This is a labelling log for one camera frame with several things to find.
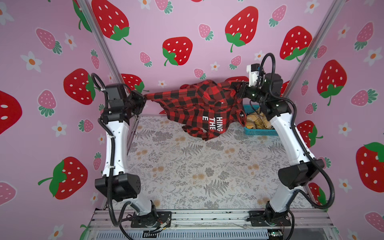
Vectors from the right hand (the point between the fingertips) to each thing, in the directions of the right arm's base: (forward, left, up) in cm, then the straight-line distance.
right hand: (233, 82), depth 70 cm
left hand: (-8, +41, -4) cm, 42 cm away
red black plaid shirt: (0, +13, -17) cm, 21 cm away
